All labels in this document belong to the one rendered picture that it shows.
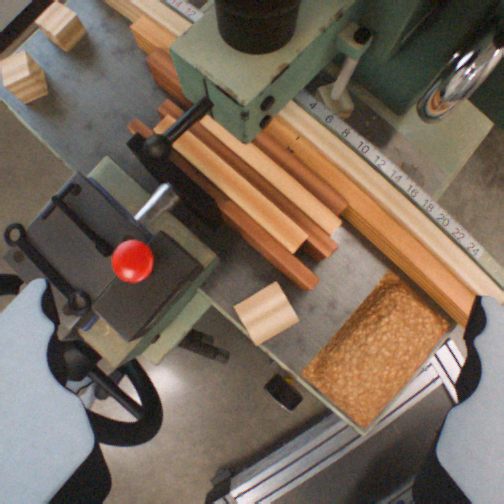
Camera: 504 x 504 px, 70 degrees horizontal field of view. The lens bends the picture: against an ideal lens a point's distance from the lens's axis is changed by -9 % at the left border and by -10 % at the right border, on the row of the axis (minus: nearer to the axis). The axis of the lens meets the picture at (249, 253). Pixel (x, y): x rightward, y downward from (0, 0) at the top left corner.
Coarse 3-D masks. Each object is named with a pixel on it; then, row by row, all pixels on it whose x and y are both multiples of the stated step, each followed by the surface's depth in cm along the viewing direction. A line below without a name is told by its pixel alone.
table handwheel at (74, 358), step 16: (0, 288) 43; (16, 288) 48; (64, 352) 45; (80, 352) 45; (96, 352) 47; (80, 368) 45; (96, 368) 47; (128, 368) 58; (112, 384) 47; (144, 384) 55; (128, 400) 47; (144, 400) 52; (160, 400) 53; (96, 416) 37; (144, 416) 47; (160, 416) 48; (96, 432) 36; (112, 432) 37; (128, 432) 39; (144, 432) 42
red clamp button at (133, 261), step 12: (132, 240) 28; (120, 252) 27; (132, 252) 27; (144, 252) 27; (120, 264) 27; (132, 264) 27; (144, 264) 27; (120, 276) 27; (132, 276) 27; (144, 276) 27
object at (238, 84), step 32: (320, 0) 24; (352, 0) 24; (192, 32) 24; (320, 32) 24; (192, 64) 24; (224, 64) 24; (256, 64) 24; (288, 64) 24; (320, 64) 29; (192, 96) 29; (224, 96) 24; (256, 96) 24; (288, 96) 29; (224, 128) 30; (256, 128) 29
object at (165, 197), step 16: (128, 144) 31; (144, 160) 31; (160, 176) 32; (176, 176) 31; (160, 192) 34; (176, 192) 33; (192, 192) 31; (144, 208) 34; (160, 208) 34; (176, 208) 35; (192, 208) 35; (208, 208) 31; (144, 224) 34; (208, 224) 36
